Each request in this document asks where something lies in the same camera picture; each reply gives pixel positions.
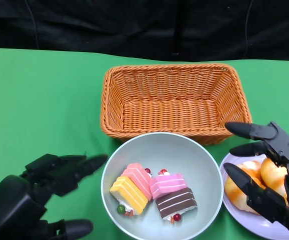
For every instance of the green table cloth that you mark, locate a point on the green table cloth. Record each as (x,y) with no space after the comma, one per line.
(47,100)

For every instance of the lavender plate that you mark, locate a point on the lavender plate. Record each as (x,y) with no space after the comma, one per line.
(249,222)

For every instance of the pale green bowl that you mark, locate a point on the pale green bowl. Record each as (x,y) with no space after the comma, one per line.
(164,150)

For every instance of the brown chocolate cake slice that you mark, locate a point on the brown chocolate cake slice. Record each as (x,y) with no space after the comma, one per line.
(177,202)

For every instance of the large twisted bread roll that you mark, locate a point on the large twisted bread roll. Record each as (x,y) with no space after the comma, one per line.
(234,195)

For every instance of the magenta pink cake slice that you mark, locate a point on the magenta pink cake slice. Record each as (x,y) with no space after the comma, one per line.
(168,183)

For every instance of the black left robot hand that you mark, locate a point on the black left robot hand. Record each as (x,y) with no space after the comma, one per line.
(12,202)

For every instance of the yellow layered cake slice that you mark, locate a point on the yellow layered cake slice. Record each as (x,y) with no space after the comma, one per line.
(129,193)

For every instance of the black backdrop curtain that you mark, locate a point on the black backdrop curtain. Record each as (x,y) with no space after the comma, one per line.
(109,25)

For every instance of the salmon pink cake slice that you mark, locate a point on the salmon pink cake slice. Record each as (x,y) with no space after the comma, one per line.
(138,175)

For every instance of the oval glazed bread roll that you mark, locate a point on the oval glazed bread roll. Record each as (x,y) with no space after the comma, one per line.
(273,175)

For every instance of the orange wicker basket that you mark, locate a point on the orange wicker basket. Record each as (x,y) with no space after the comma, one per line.
(172,110)

